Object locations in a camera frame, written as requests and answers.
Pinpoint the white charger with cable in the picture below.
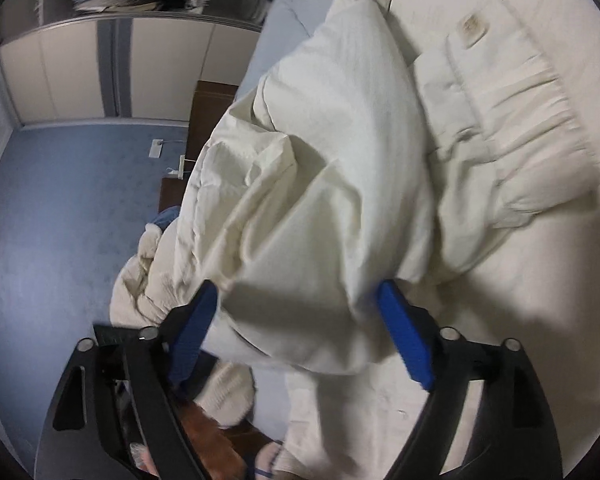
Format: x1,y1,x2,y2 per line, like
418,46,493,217
166,155,197,180

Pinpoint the cream knit blanket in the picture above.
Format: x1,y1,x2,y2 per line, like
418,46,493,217
111,224,257,430

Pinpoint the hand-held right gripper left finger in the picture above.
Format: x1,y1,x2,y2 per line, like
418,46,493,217
32,280,218,480

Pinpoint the cream hooded jacket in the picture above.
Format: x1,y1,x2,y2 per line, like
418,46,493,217
172,0,600,480

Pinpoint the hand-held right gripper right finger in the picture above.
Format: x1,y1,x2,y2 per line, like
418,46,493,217
376,280,563,480

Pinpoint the blue cloth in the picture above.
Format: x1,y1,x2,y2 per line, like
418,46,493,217
151,209,182,230

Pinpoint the person's plaid pajama clothing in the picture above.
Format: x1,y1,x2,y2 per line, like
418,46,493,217
247,440,293,480

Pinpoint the white wardrobe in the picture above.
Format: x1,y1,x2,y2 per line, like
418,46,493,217
0,0,283,129

